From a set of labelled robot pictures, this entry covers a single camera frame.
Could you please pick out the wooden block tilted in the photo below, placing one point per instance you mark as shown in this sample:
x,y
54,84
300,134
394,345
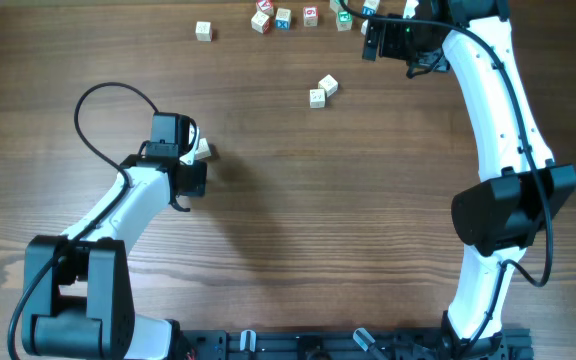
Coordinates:
x,y
364,27
329,84

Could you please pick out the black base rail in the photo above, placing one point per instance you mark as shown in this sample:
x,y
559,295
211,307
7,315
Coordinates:
x,y
419,343

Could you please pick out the red number nine block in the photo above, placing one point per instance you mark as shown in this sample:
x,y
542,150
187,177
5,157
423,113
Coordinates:
x,y
310,16

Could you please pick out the green F letter block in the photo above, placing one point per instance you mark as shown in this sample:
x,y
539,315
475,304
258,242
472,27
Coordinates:
x,y
344,21

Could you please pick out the wooden block red side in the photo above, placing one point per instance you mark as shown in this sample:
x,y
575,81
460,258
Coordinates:
x,y
260,22

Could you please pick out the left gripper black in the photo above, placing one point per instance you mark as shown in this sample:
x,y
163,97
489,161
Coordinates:
x,y
191,178

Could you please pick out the red letter block top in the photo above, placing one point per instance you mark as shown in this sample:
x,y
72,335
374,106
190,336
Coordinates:
x,y
265,6

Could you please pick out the wooden block tilted middle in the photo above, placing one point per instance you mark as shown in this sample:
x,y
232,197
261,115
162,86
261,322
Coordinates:
x,y
329,84

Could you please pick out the wooden block tilted right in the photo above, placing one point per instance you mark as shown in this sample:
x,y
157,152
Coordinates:
x,y
364,27

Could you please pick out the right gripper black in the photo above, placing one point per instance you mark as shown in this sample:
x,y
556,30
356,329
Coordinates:
x,y
371,42

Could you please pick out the wooden block lower middle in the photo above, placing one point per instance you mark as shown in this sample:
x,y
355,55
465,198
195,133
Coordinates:
x,y
317,98

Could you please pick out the green A letter block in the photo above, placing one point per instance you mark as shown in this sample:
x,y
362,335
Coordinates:
x,y
335,5

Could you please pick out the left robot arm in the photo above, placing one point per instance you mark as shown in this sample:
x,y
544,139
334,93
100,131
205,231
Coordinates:
x,y
77,301

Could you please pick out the blue X letter block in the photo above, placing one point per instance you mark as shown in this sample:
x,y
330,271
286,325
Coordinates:
x,y
283,19

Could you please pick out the blue D letter block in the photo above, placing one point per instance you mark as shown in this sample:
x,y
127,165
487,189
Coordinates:
x,y
370,7

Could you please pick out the plain wooden block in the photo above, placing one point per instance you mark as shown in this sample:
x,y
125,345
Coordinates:
x,y
203,150
204,31

